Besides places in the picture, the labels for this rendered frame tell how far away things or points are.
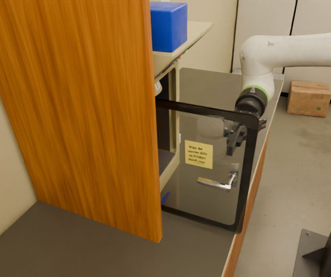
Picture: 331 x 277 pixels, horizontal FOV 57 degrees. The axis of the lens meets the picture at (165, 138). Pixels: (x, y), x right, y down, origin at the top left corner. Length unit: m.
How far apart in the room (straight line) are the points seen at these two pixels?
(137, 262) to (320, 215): 1.81
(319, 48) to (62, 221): 0.96
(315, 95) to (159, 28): 3.07
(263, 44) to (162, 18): 0.41
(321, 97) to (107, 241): 3.06
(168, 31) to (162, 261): 0.64
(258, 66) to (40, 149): 0.73
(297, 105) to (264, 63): 2.71
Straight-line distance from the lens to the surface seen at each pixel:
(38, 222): 1.16
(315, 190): 2.75
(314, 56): 1.00
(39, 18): 0.79
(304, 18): 3.81
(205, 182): 0.80
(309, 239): 2.36
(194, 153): 0.82
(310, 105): 3.73
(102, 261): 0.99
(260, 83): 1.05
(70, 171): 0.99
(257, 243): 2.25
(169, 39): 0.72
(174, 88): 1.12
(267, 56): 1.01
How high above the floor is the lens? 1.73
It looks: 34 degrees down
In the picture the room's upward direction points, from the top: 2 degrees counter-clockwise
